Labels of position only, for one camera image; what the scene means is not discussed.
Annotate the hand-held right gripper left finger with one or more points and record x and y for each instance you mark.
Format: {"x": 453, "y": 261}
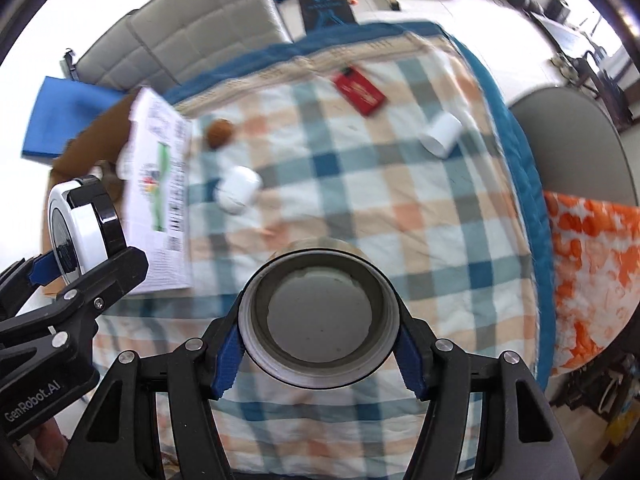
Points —
{"x": 225, "y": 360}

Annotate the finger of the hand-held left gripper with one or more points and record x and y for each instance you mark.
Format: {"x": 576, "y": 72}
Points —
{"x": 107, "y": 275}
{"x": 39, "y": 267}

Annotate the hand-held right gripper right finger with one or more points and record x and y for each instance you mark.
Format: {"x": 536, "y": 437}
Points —
{"x": 412, "y": 362}

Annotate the round white black lid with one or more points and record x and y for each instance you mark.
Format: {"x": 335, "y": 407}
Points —
{"x": 75, "y": 225}

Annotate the white plastic jar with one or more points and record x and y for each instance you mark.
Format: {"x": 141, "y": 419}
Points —
{"x": 320, "y": 315}

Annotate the white printed cardboard box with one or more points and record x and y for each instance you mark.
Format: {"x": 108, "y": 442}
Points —
{"x": 157, "y": 195}

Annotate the brown cardboard box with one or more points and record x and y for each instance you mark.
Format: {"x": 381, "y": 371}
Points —
{"x": 92, "y": 137}

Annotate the blue foam mat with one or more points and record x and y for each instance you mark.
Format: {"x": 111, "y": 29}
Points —
{"x": 62, "y": 117}

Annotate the plaid blanket with blue border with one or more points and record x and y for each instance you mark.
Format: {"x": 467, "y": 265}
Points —
{"x": 360, "y": 200}

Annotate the brown round object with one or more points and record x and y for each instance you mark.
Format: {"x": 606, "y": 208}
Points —
{"x": 220, "y": 132}

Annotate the orange white patterned cloth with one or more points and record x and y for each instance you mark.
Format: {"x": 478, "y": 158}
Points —
{"x": 590, "y": 280}

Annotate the white cup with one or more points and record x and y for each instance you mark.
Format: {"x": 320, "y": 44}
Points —
{"x": 441, "y": 135}

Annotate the grey quilted sofa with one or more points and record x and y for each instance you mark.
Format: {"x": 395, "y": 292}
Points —
{"x": 185, "y": 30}

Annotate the grey chair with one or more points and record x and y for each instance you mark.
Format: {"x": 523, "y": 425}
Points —
{"x": 565, "y": 140}

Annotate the red flat packet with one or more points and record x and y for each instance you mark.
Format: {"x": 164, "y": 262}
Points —
{"x": 360, "y": 91}

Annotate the black weight bench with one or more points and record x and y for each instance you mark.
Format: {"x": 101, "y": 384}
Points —
{"x": 320, "y": 2}

